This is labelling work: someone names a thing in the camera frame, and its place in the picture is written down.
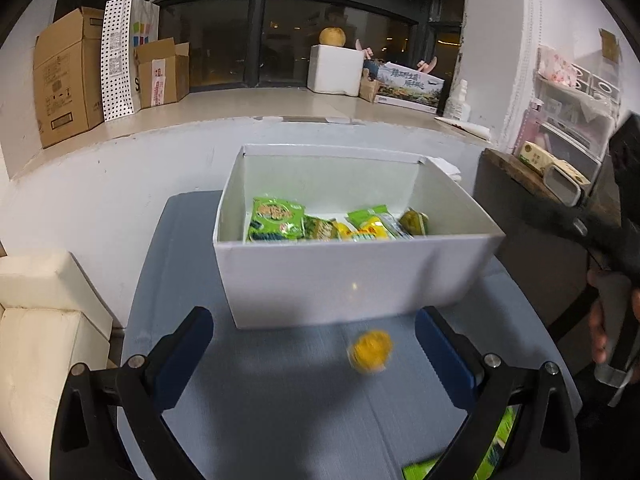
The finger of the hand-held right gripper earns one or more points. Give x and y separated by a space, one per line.
555 220

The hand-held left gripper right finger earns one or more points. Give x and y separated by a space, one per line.
446 360

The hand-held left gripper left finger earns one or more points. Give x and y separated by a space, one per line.
184 360

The yellow jelly cup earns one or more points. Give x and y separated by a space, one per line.
370 352

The large green seaweed packet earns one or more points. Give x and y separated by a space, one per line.
505 430

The white cardboard box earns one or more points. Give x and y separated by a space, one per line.
350 280

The green packet with yellow print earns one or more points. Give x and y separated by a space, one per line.
275 217

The person's right hand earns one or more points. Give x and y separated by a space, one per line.
597 320

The dark wooden side table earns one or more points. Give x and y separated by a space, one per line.
510 195

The clear plastic drawer organizer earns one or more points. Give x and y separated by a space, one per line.
575 115

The cream leather sofa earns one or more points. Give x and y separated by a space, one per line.
40 350

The white plastic bottle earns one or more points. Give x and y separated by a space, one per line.
457 105

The pink floral bag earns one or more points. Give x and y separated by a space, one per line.
555 65

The brown paper tag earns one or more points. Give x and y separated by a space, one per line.
610 45

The landscape printed box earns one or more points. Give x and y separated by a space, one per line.
410 87

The small brown paper bag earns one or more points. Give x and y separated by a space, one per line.
369 89

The beige window sill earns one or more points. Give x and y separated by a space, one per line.
225 106

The white foam box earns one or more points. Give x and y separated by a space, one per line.
335 70

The small brown cardboard box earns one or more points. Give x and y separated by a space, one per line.
162 75

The yellow pomelo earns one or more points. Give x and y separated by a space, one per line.
332 36

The polka dot paper bag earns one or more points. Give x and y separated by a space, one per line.
120 60

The large brown cardboard box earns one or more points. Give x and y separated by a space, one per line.
65 75

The dark glass window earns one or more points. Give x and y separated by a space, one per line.
290 20

